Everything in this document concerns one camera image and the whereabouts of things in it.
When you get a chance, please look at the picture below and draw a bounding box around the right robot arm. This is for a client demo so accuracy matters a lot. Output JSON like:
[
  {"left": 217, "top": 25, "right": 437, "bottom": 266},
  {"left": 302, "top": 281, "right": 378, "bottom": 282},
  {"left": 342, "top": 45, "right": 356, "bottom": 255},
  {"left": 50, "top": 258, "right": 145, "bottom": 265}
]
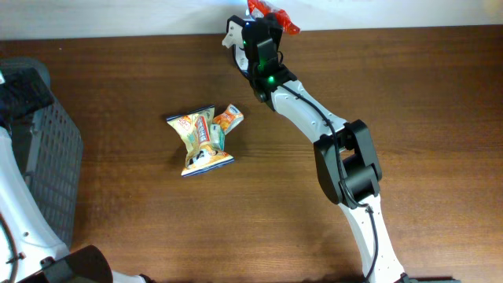
[{"left": 222, "top": 13, "right": 409, "bottom": 282}]

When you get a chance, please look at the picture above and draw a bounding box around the orange small carton box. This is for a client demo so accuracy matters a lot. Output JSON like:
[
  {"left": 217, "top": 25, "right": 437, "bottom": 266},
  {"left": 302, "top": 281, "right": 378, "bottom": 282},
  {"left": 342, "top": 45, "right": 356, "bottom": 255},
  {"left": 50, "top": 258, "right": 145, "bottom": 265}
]
[{"left": 213, "top": 104, "right": 244, "bottom": 134}]

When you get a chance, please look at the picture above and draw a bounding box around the red snack bag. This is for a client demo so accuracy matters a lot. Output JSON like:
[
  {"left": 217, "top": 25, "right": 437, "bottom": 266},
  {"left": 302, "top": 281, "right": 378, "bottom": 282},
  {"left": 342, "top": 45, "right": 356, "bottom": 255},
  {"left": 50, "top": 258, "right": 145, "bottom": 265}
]
[{"left": 247, "top": 0, "right": 301, "bottom": 35}]

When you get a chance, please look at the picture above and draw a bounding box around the yellow snack bag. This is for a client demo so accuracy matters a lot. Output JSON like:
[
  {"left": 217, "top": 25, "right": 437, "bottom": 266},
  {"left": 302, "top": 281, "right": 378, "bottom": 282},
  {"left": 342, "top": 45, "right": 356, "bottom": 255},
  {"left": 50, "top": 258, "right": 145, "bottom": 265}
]
[{"left": 166, "top": 105, "right": 234, "bottom": 177}]

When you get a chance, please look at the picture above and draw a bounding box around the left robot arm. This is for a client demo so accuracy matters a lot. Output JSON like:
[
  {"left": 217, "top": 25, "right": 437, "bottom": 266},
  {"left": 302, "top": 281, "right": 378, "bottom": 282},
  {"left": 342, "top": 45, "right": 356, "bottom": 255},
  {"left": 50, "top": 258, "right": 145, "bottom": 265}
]
[{"left": 1, "top": 59, "right": 151, "bottom": 282}]

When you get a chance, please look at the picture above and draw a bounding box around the grey plastic mesh basket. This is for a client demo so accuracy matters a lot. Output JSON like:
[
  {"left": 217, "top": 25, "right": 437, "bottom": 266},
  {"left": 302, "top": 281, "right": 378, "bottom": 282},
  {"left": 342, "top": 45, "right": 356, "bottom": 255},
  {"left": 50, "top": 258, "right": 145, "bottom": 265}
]
[{"left": 1, "top": 57, "right": 83, "bottom": 247}]

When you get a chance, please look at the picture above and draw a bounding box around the teal tissue packet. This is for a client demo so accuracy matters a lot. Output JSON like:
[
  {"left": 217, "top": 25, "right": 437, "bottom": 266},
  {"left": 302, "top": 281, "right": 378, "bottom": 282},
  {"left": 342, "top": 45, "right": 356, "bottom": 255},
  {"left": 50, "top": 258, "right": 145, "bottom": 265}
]
[{"left": 209, "top": 123, "right": 226, "bottom": 151}]

